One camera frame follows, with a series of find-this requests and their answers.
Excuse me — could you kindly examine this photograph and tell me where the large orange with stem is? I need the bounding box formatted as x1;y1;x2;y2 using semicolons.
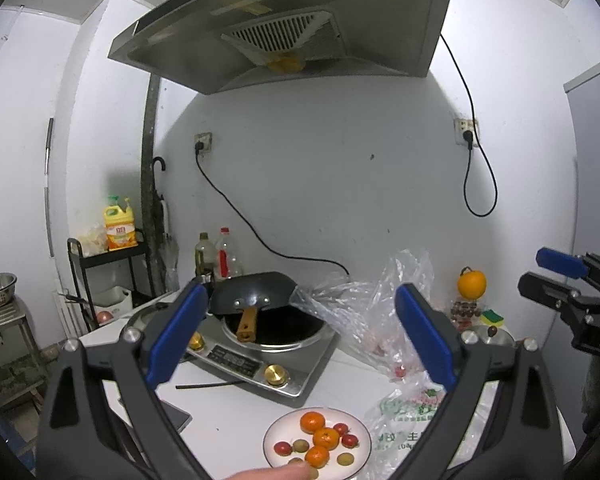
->
456;266;487;301

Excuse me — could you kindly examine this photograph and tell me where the pile of brown dates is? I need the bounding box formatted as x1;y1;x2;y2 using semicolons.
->
450;300;483;321

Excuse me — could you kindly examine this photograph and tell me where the umbrella with white handle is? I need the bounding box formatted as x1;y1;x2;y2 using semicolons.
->
160;200;181;293

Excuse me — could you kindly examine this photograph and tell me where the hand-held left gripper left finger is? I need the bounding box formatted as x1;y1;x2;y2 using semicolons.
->
34;280;210;480

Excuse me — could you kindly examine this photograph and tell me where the steel range hood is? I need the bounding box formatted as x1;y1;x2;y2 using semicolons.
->
107;0;458;95

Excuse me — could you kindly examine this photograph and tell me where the white round plate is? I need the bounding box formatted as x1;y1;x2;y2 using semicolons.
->
262;406;372;476

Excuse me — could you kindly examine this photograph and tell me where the white plastic box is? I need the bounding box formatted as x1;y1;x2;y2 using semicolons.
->
94;285;133;318

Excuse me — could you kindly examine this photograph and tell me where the grey wall pipe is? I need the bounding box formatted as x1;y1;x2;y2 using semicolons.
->
44;117;56;258

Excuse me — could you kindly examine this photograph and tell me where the dark oil bottle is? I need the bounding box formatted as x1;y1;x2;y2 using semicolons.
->
195;231;216;281

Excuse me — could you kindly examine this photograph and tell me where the black metal rack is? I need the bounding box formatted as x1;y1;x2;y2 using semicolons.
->
67;227;156;336

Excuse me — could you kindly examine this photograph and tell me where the clear plastic tub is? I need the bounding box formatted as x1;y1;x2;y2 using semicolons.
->
447;297;486;332

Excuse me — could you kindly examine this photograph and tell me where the person's left hand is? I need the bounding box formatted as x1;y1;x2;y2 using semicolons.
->
227;461;313;480

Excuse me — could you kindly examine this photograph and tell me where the metal stand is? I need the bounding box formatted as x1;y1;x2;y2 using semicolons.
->
0;295;46;411

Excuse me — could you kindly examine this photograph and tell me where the steel lid with brown knob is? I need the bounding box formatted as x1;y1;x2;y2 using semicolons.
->
460;324;517;351

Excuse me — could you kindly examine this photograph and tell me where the black wok with wooden handle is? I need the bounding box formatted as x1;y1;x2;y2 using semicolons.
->
209;271;299;345

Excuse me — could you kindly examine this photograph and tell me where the steel induction cooker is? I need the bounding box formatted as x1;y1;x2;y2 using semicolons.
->
182;305;342;397

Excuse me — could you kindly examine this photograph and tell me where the yellow detergent bottle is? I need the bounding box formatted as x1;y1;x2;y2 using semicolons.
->
102;196;140;252

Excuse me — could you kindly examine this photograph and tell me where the dark drain pipe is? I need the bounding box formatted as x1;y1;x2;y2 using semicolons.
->
139;74;162;306

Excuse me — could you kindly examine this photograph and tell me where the clear bottle with red cap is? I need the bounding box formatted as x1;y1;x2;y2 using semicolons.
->
215;226;243;281

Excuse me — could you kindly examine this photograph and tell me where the black chopstick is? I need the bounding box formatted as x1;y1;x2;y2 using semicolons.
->
175;379;241;391

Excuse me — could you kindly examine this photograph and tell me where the silver smartphone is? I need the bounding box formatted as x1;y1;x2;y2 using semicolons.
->
117;395;193;433

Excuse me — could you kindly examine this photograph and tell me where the crumpled white bag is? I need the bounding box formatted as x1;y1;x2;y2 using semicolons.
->
77;225;108;256

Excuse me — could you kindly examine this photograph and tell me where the black umbrella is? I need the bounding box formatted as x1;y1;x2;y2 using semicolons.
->
151;156;168;241

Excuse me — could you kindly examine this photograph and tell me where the black power cable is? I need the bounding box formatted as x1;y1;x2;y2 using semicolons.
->
439;34;498;218
195;141;352;278

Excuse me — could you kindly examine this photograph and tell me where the clear plastic bag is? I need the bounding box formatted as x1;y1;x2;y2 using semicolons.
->
290;249;436;386

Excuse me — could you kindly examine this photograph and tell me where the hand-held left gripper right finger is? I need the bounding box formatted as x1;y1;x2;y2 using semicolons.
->
390;282;566;480

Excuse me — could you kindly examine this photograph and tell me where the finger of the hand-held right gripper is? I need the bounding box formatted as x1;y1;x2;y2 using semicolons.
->
517;271;600;331
536;247;600;301

